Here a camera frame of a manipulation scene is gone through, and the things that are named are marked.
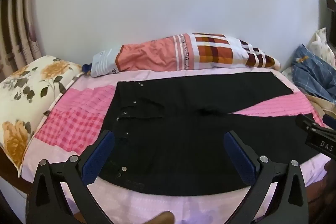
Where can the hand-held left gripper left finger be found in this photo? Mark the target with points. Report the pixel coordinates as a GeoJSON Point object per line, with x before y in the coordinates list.
{"type": "Point", "coordinates": [99, 154]}

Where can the person's left hand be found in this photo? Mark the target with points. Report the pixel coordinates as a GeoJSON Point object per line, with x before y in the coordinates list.
{"type": "Point", "coordinates": [161, 218]}

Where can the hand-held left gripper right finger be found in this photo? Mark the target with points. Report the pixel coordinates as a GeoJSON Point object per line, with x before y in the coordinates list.
{"type": "Point", "coordinates": [239, 155]}

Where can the white floral cloth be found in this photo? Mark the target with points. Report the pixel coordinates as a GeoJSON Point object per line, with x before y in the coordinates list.
{"type": "Point", "coordinates": [323, 43]}

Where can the beige cloth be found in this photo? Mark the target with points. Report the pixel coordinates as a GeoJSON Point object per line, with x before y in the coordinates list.
{"type": "Point", "coordinates": [319, 106]}

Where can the black pants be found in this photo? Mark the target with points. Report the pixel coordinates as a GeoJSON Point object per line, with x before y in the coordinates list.
{"type": "Point", "coordinates": [189, 124]}

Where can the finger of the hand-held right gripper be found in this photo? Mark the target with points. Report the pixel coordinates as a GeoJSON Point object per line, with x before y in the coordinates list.
{"type": "Point", "coordinates": [305, 123]}
{"type": "Point", "coordinates": [330, 121]}

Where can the striped curtain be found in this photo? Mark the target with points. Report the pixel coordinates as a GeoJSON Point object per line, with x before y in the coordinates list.
{"type": "Point", "coordinates": [18, 29]}

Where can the pink checked bed sheet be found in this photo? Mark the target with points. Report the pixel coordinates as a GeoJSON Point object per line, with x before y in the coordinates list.
{"type": "Point", "coordinates": [76, 113]}

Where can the floral pillow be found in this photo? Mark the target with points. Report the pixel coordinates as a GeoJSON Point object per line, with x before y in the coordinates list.
{"type": "Point", "coordinates": [31, 98]}

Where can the orange plaid pillow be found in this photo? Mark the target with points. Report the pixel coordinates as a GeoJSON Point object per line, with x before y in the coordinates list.
{"type": "Point", "coordinates": [168, 56]}

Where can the dark wooden bed frame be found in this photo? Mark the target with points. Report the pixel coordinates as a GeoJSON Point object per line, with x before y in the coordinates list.
{"type": "Point", "coordinates": [10, 176]}

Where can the blue checked cloth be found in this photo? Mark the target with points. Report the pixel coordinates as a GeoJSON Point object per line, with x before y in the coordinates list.
{"type": "Point", "coordinates": [309, 74]}

